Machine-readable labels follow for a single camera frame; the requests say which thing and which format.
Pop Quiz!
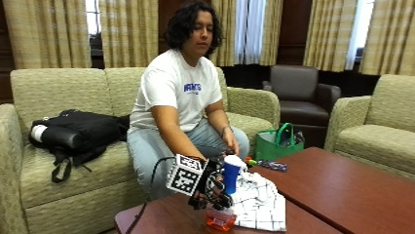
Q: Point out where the green tote bag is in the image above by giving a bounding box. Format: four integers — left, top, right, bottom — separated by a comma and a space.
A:
254, 122, 305, 163

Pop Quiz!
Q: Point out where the beige fabric sofa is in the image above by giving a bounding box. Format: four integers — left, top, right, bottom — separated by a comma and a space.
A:
0, 66, 283, 234

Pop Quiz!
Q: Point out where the beige fabric armchair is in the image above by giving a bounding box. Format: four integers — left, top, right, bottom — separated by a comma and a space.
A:
323, 73, 415, 180

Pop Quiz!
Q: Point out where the black glove cable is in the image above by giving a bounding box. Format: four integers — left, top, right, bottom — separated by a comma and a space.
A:
123, 156, 178, 234

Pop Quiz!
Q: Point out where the orange spray bottle blue head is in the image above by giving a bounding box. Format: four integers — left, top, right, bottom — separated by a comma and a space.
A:
204, 154, 248, 233

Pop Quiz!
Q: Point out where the white sheer curtain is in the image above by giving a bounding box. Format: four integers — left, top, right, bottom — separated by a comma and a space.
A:
232, 0, 267, 65

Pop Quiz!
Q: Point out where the white marker cube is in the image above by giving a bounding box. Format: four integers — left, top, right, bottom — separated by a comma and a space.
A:
164, 153, 207, 197

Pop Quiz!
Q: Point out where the white checked cloth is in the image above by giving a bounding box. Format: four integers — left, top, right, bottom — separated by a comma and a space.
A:
232, 169, 287, 233

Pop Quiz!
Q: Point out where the beige striped curtain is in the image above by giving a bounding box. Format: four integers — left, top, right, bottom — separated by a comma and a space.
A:
208, 0, 285, 67
1, 0, 93, 70
301, 0, 357, 73
97, 0, 160, 69
359, 0, 415, 77

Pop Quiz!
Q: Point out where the dark patterned pouch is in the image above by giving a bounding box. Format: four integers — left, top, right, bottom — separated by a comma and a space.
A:
256, 159, 288, 173

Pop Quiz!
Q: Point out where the brown leather armchair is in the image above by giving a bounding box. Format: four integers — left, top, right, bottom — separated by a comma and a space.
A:
260, 64, 343, 149

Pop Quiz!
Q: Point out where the person in white shirt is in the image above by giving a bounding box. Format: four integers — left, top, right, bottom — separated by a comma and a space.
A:
127, 0, 251, 200

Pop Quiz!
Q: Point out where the white bottle in backpack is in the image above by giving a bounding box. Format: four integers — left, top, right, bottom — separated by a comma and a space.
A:
29, 124, 49, 143

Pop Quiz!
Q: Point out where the black backpack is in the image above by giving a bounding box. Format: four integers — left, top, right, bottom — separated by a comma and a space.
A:
26, 109, 131, 184

